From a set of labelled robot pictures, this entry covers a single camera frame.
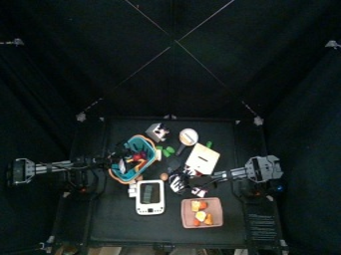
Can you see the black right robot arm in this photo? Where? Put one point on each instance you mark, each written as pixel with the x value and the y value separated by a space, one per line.
pixel 263 168

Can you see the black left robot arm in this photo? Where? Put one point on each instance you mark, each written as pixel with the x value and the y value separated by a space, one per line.
pixel 54 166

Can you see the orange toy food strip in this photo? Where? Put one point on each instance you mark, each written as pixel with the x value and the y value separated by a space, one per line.
pixel 140 163

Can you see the white oblong toy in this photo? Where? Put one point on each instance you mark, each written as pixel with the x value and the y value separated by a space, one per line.
pixel 122 167

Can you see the brown toy egg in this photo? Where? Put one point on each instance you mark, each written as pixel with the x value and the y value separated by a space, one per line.
pixel 163 176

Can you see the teal basket orange rim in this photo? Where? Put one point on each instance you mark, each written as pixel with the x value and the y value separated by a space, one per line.
pixel 130 175

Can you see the yellow toy food piece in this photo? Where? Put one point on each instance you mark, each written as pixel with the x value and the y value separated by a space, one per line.
pixel 195 205

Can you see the small green toy vegetable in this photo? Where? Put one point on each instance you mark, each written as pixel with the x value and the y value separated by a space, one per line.
pixel 158 147

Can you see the white toy tablet dark screen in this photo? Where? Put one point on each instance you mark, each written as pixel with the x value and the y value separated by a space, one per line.
pixel 150 197

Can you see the pink plastic tray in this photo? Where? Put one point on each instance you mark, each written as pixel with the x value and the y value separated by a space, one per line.
pixel 213 205

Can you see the small white block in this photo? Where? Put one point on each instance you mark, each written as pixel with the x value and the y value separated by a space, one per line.
pixel 132 194
pixel 132 187

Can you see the large green toy vegetable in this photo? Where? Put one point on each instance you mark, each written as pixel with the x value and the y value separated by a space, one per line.
pixel 169 151

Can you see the cow print toy carton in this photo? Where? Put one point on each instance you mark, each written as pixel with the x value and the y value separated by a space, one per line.
pixel 156 132

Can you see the white toy food piece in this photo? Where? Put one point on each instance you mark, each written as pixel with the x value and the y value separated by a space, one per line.
pixel 201 216

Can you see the red orange toy food piece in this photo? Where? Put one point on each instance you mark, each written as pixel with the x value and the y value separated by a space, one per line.
pixel 197 222

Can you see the yellow orange toy food wedge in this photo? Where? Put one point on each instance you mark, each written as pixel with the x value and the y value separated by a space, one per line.
pixel 209 219

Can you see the small bright green toy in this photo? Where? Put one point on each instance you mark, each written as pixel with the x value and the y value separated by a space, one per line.
pixel 209 144

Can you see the white printed label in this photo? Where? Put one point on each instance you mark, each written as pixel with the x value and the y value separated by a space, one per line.
pixel 262 226

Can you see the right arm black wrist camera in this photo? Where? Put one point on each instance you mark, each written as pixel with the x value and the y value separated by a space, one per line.
pixel 173 163

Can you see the silver frame corner bracket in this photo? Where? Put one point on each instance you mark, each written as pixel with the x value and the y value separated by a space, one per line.
pixel 170 116
pixel 80 116
pixel 332 44
pixel 17 42
pixel 258 120

